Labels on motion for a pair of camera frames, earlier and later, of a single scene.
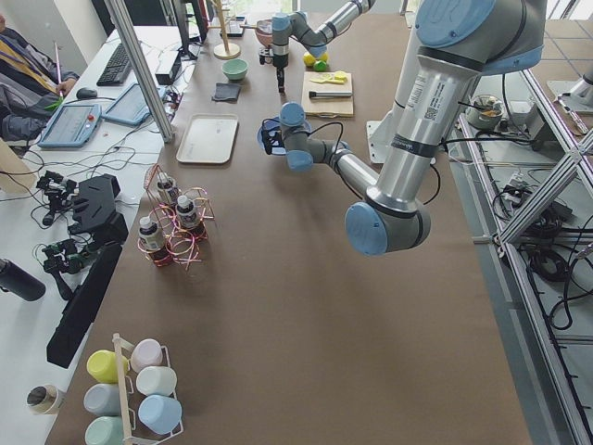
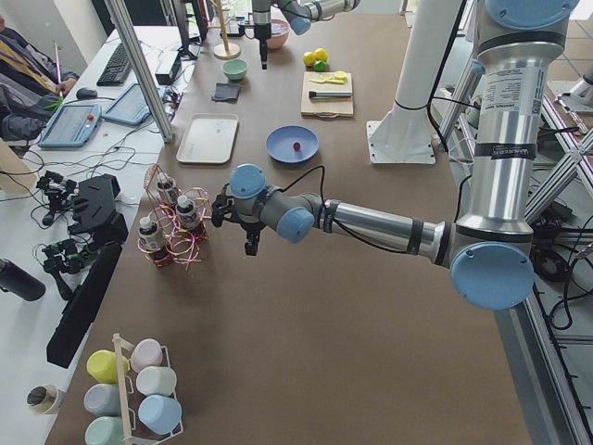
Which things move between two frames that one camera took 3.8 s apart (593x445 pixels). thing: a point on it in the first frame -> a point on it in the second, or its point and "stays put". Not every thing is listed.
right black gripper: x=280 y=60 -> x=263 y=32
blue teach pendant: x=71 y=126 stays put
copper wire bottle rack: x=175 y=225 stays put
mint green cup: x=105 y=430 stays put
